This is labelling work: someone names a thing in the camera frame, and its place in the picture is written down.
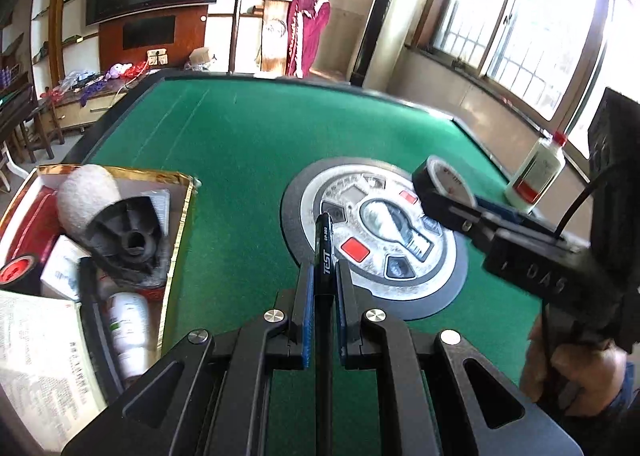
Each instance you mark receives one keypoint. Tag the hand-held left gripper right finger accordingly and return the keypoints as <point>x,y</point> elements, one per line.
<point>342,331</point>

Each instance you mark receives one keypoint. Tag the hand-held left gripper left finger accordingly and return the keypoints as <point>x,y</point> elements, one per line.
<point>307,321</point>

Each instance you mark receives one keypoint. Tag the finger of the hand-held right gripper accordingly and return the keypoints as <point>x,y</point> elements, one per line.
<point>500,211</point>
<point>455,213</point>

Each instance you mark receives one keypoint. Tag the black tape roll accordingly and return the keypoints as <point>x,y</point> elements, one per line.
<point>422,180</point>

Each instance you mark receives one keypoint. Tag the black pen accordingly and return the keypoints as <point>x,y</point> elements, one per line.
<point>324,261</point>

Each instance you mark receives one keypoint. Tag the black ribbed plastic part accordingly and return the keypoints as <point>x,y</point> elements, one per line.
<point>115,231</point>

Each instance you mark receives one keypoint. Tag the gold-rimmed gift box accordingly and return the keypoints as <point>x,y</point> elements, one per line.
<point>100,172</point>

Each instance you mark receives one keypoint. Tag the person's right forearm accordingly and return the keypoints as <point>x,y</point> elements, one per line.
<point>625,386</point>

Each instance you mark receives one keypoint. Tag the person's right hand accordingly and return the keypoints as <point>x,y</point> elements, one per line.
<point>585,376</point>

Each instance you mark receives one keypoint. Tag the white liquor bottle red label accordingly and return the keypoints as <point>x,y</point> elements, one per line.
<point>532,175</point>

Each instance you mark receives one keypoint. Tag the round table control panel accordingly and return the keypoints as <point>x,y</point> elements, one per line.
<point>350,196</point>

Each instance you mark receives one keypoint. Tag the white pill bottle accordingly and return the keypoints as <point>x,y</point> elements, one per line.
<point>127,331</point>

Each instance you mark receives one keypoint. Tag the barred window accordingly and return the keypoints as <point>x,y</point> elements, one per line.
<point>500,25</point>

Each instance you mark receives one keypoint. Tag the standing air conditioner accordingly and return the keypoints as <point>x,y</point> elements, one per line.
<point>385,20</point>

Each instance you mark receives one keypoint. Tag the black marker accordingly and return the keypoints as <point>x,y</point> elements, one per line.
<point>95,321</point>

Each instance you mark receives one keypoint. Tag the maroon fringed cloth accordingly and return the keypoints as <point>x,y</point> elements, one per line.
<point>310,35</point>

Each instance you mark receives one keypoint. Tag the white teal-print medicine box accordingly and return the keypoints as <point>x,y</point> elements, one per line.
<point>62,266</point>

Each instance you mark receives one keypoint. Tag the white fuzzy ball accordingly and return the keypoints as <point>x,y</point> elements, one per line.
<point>82,201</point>

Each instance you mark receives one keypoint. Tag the wooden armchair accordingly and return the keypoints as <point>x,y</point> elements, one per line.
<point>272,30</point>

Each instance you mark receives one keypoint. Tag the printed paper leaflet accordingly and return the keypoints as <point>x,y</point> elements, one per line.
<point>45,371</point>

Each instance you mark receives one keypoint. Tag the small cardboard box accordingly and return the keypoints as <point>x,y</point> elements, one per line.
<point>201,58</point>

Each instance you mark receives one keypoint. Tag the red-core tape roll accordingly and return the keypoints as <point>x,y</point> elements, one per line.
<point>17,271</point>

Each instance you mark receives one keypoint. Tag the low wooden cabinet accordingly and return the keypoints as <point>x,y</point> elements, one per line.
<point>85,110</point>

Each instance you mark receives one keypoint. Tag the purple plush toy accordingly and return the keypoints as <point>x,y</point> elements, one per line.
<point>120,70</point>

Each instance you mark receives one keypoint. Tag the white plastic chair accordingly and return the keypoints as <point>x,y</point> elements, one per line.
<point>7,170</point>

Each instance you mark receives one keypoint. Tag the dark wooden mahjong table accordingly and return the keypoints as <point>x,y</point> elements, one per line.
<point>20,105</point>

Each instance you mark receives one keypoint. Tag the black wall panel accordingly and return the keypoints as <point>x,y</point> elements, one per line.
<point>150,33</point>

